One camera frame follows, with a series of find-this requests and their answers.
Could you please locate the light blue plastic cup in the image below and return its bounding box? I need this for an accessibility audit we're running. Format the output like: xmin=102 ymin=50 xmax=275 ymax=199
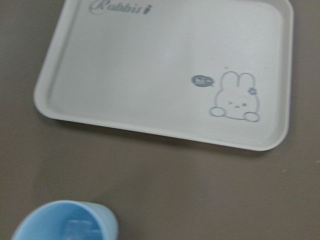
xmin=11 ymin=200 xmax=119 ymax=240

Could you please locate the clear ice cubes pile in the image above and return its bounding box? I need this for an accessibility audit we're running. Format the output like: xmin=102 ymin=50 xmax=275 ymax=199
xmin=61 ymin=219 xmax=102 ymax=240

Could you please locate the cream rabbit serving tray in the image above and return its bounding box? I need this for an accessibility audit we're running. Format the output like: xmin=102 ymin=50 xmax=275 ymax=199
xmin=33 ymin=0 xmax=294 ymax=151

